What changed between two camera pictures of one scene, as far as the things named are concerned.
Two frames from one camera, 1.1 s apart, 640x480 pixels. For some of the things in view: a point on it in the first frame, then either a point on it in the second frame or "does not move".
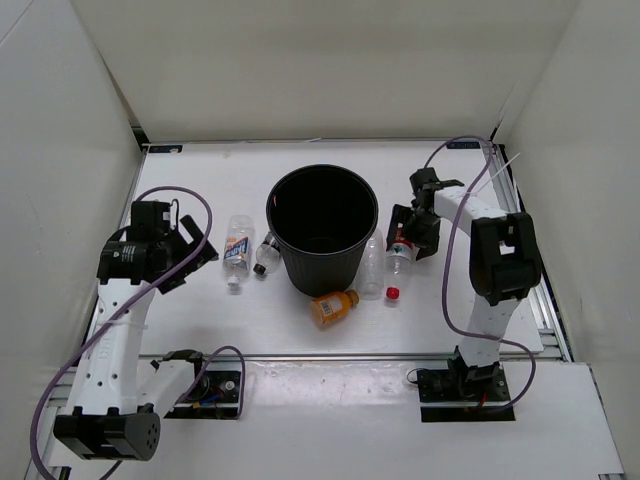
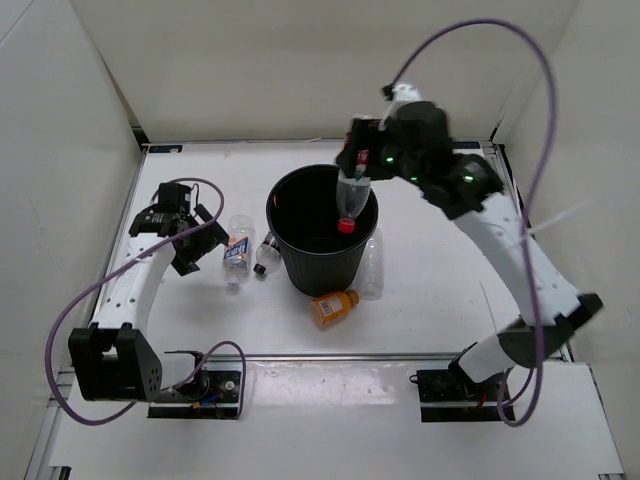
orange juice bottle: x=326 y=310 does not move
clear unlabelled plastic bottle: x=371 y=284 does not move
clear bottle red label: x=397 y=263 → x=352 y=194
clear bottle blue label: x=237 y=248 does not move
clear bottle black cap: x=268 y=256 does not move
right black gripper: x=429 y=243 → x=362 y=137
